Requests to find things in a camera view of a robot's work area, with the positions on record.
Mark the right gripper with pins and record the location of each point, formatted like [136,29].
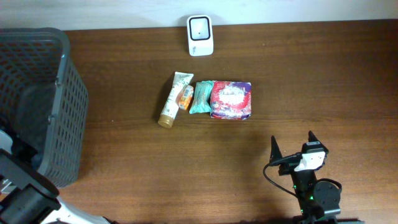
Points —
[276,152]

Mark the red purple tissue pack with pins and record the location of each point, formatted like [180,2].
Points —
[231,100]

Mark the teal wet wipes pack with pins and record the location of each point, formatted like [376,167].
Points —
[201,97]

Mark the small orange packet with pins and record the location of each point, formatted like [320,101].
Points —
[186,97]

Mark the white cream tube gold cap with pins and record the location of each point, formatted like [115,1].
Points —
[171,107]

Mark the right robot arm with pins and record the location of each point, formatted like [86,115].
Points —
[318,199]

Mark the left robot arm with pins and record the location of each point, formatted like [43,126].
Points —
[35,199]

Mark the white barcode scanner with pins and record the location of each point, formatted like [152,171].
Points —
[200,35]

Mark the grey plastic mesh basket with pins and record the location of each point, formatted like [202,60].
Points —
[44,100]

